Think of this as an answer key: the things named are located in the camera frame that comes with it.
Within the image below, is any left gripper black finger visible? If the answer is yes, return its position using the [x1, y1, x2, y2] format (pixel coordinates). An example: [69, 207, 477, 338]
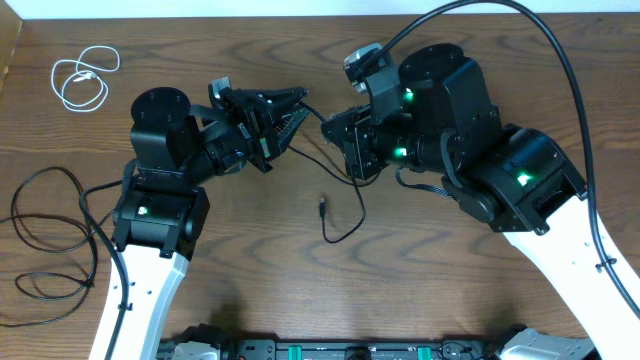
[272, 105, 310, 155]
[246, 87, 308, 118]

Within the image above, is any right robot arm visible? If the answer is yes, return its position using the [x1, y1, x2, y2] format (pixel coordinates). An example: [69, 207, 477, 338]
[321, 43, 639, 359]

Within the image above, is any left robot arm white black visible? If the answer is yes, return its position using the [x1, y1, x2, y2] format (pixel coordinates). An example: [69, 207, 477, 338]
[90, 79, 309, 359]

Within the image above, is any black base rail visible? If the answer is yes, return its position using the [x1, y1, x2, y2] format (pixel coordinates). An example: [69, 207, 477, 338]
[157, 323, 596, 360]

